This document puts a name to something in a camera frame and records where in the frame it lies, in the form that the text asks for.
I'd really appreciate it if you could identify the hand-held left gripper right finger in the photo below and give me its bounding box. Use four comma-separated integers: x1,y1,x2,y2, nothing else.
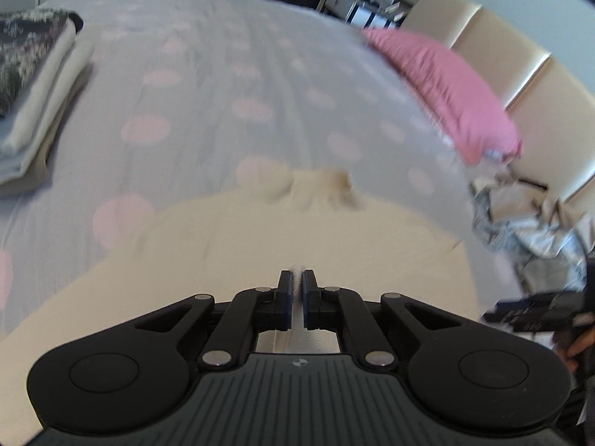
302,269,461,372

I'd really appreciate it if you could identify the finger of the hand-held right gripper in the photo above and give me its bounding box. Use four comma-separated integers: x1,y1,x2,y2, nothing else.
481,295,554,333

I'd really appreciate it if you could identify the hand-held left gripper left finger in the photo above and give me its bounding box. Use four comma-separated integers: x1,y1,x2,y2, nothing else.
135,269,295,372

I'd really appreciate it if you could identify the cream knit sweater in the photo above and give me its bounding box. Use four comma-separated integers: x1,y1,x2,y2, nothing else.
0,167,484,444

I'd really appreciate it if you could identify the pile of unfolded clothes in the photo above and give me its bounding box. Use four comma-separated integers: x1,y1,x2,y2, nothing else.
469,167,592,300

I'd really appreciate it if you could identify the person's right hand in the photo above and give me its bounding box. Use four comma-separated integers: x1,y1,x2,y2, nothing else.
557,327,595,373

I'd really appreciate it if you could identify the pink pillow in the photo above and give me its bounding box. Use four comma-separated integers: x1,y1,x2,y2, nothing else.
360,27,524,165

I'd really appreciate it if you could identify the cream padded headboard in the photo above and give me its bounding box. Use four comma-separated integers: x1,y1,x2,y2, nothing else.
400,0,595,207

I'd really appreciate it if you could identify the bedside shelf with items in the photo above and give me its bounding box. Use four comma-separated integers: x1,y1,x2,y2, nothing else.
318,0,414,29

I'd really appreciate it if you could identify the grey folded garment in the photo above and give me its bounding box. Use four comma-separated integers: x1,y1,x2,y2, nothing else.
0,116,54,185

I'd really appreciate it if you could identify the cream folded garment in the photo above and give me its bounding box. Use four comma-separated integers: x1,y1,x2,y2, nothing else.
0,21,94,152

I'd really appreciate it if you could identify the dark patterned folded garment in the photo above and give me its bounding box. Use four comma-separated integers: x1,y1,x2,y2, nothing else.
0,9,84,119

